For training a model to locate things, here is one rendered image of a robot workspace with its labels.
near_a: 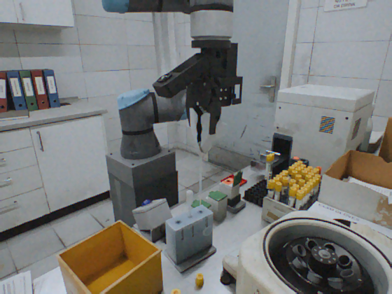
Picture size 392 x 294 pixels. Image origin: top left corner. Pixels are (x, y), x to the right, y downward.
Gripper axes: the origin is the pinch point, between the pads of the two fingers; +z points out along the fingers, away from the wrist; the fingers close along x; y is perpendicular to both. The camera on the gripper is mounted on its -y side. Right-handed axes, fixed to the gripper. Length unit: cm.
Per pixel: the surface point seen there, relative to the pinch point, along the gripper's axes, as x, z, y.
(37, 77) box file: 200, 0, -8
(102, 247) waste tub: 6.6, 19.1, -20.2
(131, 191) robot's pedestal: 37.5, 27.6, -1.5
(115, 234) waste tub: 7.2, 17.8, -17.1
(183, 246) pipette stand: -2.1, 20.1, -6.2
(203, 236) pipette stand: -2.1, 20.3, -0.8
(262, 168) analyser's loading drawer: 13.1, 20.9, 38.7
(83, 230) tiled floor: 143, 113, -4
